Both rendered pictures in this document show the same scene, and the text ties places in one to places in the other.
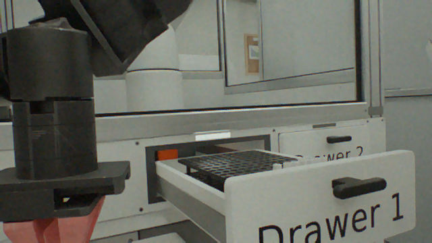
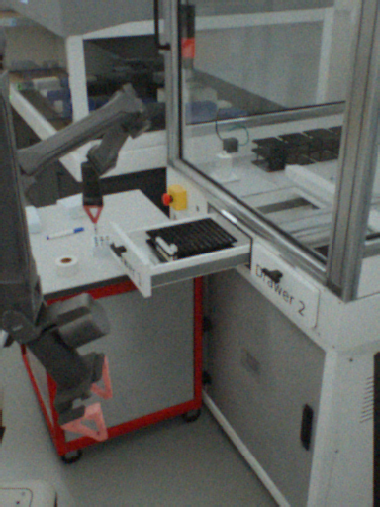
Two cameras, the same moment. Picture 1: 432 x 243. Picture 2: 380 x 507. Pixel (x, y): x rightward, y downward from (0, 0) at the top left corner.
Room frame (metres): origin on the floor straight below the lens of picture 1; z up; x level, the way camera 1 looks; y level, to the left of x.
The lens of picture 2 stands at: (0.58, -1.68, 1.73)
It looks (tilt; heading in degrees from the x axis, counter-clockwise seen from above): 28 degrees down; 91
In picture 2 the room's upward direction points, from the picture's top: straight up
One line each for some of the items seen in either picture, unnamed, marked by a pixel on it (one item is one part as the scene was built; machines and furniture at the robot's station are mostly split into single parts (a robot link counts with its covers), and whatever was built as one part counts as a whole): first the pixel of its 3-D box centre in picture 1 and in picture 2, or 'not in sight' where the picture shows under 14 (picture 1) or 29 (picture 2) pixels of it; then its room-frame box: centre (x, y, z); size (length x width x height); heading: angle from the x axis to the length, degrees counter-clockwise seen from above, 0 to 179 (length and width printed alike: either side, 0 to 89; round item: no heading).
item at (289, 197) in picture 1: (334, 206); (129, 256); (0.39, -0.14, 0.87); 0.29 x 0.02 x 0.11; 116
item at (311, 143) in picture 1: (327, 150); (282, 282); (0.81, -0.28, 0.87); 0.29 x 0.02 x 0.11; 116
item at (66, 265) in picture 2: not in sight; (66, 265); (0.18, -0.03, 0.78); 0.07 x 0.07 x 0.04
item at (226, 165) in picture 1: (246, 179); (191, 245); (0.57, -0.05, 0.87); 0.22 x 0.18 x 0.06; 26
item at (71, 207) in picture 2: not in sight; (78, 206); (0.14, 0.42, 0.79); 0.13 x 0.09 x 0.05; 40
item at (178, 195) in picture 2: not in sight; (176, 197); (0.51, 0.29, 0.88); 0.07 x 0.05 x 0.07; 116
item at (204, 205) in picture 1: (244, 181); (193, 245); (0.57, -0.05, 0.86); 0.40 x 0.26 x 0.06; 26
